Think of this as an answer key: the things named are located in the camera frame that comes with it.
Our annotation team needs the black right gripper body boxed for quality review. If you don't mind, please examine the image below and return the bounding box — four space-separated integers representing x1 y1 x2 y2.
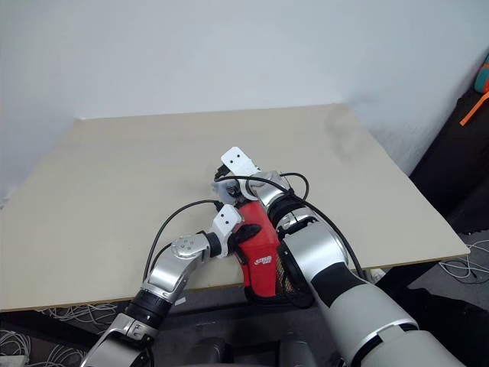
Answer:
212 163 232 183

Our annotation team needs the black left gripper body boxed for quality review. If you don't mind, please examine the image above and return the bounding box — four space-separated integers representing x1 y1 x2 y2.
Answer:
227 229 248 256

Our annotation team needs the red fabric pouch bag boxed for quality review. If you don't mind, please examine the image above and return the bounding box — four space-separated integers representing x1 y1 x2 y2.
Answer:
209 179 297 304

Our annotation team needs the black cabinet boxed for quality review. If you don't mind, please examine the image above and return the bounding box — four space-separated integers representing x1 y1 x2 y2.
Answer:
408 89 489 235

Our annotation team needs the teal orange bag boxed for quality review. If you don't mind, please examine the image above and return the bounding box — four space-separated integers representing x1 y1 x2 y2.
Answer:
474 52 489 95

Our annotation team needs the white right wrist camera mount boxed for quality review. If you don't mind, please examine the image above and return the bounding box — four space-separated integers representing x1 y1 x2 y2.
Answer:
220 146 257 176

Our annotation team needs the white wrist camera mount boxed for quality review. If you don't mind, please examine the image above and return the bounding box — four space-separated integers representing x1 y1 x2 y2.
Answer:
220 146 257 176
212 203 243 236

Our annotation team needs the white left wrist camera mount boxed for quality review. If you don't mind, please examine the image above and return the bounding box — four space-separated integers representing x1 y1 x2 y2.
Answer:
212 203 243 236

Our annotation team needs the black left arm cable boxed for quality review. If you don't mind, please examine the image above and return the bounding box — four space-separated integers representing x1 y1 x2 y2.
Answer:
144 199 225 286

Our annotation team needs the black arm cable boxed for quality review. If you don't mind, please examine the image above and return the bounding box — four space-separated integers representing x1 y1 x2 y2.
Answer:
213 172 366 280
144 199 225 286

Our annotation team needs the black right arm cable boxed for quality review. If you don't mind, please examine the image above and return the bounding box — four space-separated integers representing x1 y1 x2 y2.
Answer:
213 172 366 280

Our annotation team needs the white floor cable bundle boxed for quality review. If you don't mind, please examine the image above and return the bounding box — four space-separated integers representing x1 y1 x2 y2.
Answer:
439 236 489 284
0 303 120 367

